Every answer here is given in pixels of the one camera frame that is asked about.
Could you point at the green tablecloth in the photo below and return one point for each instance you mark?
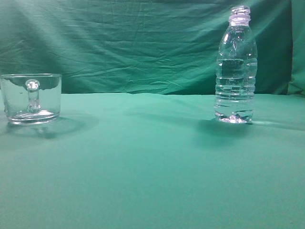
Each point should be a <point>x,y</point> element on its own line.
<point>149,161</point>

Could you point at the green cloth backdrop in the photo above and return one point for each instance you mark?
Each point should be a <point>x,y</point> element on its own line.
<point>148,46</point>

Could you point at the clear glass mug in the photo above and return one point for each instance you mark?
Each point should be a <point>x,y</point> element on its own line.
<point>31,98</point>

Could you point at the clear plastic water bottle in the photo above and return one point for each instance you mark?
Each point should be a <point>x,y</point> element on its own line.
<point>236,69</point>

